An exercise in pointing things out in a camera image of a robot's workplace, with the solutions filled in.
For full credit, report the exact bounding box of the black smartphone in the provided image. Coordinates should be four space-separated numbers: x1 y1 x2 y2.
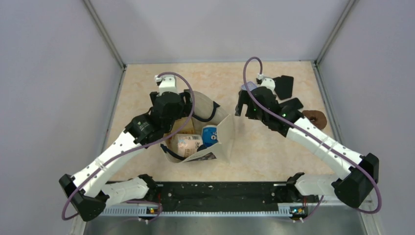
280 97 304 110

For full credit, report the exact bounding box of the lavender phone case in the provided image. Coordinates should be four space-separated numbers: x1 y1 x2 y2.
241 81 257 91

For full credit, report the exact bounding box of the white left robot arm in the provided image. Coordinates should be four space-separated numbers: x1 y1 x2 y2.
59 72 195 222

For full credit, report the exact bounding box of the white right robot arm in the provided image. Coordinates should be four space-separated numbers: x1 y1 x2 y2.
235 85 382 208

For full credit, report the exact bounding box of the black flat phone case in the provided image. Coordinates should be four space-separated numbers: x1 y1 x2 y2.
273 75 294 100

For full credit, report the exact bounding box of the pink snack packet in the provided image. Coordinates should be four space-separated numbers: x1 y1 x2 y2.
170 134 203 158

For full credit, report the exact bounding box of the beige tote bag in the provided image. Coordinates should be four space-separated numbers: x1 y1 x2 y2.
160 92 235 163

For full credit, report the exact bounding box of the blue snack packet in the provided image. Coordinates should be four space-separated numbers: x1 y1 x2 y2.
201 125 218 148

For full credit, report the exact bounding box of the brown donut on cup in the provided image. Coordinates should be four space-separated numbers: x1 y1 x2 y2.
302 110 327 130

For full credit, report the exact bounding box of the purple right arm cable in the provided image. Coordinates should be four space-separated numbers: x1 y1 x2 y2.
243 57 383 215

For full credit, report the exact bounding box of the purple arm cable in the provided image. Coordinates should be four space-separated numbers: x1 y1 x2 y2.
243 57 383 215
61 71 196 221

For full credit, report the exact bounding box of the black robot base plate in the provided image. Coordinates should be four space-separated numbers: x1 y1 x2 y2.
144 182 318 212

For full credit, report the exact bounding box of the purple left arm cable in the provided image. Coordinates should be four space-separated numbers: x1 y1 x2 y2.
61 71 196 221

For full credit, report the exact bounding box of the aluminium frame rail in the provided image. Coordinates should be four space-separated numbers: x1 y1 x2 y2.
97 204 373 218

